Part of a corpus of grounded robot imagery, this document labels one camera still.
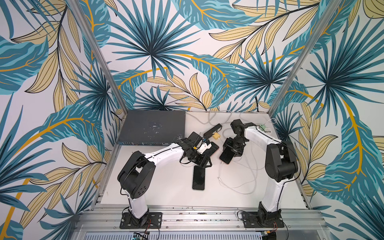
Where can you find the aluminium rail frame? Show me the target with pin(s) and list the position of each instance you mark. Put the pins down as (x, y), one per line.
(198, 223)

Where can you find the white charging cable mint phone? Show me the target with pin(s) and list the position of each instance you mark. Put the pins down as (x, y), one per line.
(250, 160)

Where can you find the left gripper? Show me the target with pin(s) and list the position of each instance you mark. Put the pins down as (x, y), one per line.
(203, 161)

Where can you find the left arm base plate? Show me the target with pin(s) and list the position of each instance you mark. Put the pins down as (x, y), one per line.
(151, 220)

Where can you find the yellow charger plug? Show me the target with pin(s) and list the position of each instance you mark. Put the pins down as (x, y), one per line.
(216, 136)

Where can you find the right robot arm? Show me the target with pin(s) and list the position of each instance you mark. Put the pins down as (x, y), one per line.
(280, 165)

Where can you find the dark grey network switch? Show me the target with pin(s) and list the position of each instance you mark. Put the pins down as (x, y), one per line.
(152, 128)

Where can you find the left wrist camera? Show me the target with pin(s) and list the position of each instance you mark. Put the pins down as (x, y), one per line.
(204, 146)

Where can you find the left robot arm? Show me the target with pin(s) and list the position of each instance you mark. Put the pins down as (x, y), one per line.
(136, 176)

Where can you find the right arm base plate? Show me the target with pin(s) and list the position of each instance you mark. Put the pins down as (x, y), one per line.
(261, 220)

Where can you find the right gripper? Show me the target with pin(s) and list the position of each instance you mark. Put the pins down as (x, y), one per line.
(231, 149)

